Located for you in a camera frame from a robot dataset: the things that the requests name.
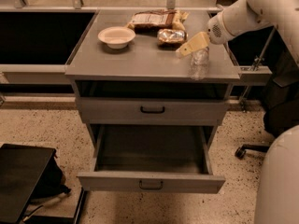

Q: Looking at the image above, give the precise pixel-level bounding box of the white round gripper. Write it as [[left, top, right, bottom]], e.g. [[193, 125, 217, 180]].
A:
[[176, 12, 235, 58]]

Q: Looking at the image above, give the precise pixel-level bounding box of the clear plastic water bottle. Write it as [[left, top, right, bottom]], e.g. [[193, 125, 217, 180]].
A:
[[190, 48, 209, 80]]

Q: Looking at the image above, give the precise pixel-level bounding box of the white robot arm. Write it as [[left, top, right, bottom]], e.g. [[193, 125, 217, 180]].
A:
[[177, 0, 299, 224]]

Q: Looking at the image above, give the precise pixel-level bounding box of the grey drawer cabinet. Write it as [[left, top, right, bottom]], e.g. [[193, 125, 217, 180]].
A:
[[66, 9, 239, 144]]

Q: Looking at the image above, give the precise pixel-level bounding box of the closed grey upper drawer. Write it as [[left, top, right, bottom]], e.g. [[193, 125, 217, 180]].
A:
[[76, 97, 228, 126]]

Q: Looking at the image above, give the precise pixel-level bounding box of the open grey lower drawer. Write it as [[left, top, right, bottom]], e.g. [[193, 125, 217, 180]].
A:
[[78, 125, 225, 194]]

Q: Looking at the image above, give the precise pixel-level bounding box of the shiny foil chip bag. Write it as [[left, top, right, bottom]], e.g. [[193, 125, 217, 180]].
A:
[[157, 29, 187, 49]]

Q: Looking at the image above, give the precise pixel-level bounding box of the brown snack bag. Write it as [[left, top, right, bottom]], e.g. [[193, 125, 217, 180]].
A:
[[127, 9, 189, 30]]

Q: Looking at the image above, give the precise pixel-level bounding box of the white paper bowl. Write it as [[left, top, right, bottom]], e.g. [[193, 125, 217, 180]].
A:
[[98, 26, 135, 49]]

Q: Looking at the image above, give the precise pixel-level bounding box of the black office chair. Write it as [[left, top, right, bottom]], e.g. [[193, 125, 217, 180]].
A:
[[235, 47, 299, 161]]

